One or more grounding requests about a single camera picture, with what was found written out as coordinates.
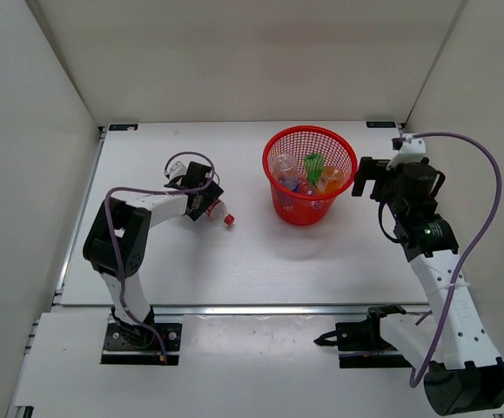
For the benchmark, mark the green soda bottle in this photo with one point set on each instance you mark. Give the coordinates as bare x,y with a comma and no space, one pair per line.
314,164

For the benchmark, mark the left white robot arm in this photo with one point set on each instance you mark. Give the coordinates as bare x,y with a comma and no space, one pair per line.
116,243

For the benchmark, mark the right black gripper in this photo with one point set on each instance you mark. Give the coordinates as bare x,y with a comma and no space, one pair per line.
372,169

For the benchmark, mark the red label clear bottle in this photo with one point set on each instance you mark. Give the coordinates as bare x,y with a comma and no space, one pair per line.
218,213

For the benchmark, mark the red plastic mesh bin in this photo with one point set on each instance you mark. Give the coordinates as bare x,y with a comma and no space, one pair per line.
299,141

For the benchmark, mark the right black corner label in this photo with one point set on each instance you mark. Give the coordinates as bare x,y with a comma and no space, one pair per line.
380,125

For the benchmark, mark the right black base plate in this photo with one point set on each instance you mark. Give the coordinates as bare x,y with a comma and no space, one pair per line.
360,346

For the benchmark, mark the blue label clear bottle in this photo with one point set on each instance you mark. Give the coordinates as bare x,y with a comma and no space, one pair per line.
284,169

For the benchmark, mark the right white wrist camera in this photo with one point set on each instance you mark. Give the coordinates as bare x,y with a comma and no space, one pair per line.
408,149

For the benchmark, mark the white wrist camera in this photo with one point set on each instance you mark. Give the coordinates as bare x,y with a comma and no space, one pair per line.
408,149
175,172

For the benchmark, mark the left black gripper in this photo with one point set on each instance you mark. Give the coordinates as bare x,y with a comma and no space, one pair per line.
211,193

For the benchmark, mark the clear ribbed water bottle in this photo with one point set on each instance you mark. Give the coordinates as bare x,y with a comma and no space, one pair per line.
306,189

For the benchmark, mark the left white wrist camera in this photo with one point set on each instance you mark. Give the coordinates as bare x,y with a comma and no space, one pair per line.
175,172

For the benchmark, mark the black corner label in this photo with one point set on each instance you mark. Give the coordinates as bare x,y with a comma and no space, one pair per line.
380,125
123,127

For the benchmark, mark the aluminium table rail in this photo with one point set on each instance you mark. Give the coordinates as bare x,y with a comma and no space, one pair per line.
261,264

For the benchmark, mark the orange juice bottle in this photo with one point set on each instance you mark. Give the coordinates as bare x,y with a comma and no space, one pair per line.
330,180

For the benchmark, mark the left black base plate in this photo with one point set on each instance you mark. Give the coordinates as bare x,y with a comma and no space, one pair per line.
123,347

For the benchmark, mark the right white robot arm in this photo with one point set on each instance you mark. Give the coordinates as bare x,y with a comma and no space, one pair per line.
462,371

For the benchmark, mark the left black corner label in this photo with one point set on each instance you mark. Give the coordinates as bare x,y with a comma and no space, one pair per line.
123,127

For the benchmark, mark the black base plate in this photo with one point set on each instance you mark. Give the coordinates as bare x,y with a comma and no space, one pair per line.
360,346
123,347

